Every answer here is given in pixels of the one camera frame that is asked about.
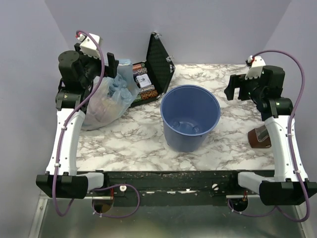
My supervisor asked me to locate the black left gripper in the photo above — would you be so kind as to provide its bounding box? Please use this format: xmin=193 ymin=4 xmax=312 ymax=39
xmin=74 ymin=44 xmax=119 ymax=87

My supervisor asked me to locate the translucent trash bag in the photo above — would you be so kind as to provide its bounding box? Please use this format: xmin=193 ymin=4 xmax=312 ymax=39
xmin=82 ymin=59 xmax=140 ymax=130

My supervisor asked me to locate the blue plastic trash bin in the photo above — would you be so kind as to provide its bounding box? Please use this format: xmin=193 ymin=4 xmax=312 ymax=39
xmin=160 ymin=85 xmax=221 ymax=152

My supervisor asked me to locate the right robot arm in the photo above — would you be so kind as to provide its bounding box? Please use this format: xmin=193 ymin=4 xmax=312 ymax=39
xmin=224 ymin=65 xmax=317 ymax=206

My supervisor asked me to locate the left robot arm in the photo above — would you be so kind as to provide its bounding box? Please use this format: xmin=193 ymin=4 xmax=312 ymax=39
xmin=36 ymin=43 xmax=119 ymax=199

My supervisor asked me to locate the black poker chip case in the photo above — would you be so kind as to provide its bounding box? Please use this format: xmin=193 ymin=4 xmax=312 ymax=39
xmin=131 ymin=32 xmax=175 ymax=108

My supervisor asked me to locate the brown block with clear holder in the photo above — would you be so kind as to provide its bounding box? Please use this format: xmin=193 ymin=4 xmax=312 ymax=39
xmin=248 ymin=125 xmax=271 ymax=149

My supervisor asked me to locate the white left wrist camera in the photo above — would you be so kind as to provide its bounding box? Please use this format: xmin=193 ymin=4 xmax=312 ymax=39
xmin=77 ymin=32 xmax=101 ymax=59

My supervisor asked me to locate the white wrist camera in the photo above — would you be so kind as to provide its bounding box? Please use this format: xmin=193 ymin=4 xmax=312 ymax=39
xmin=77 ymin=32 xmax=101 ymax=59
xmin=245 ymin=56 xmax=266 ymax=80

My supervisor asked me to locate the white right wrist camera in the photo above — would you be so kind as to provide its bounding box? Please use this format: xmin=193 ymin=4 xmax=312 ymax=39
xmin=245 ymin=56 xmax=266 ymax=80

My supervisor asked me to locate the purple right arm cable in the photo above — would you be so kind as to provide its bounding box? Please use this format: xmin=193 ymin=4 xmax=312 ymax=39
xmin=250 ymin=50 xmax=311 ymax=222

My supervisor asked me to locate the black mounting rail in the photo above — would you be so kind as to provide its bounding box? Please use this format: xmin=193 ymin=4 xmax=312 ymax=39
xmin=84 ymin=170 xmax=275 ymax=208

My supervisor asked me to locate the aluminium extrusion rail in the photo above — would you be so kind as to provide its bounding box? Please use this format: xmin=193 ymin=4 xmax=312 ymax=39
xmin=92 ymin=196 xmax=113 ymax=200

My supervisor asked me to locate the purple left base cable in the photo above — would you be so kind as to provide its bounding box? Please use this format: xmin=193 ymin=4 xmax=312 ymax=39
xmin=91 ymin=183 xmax=141 ymax=219

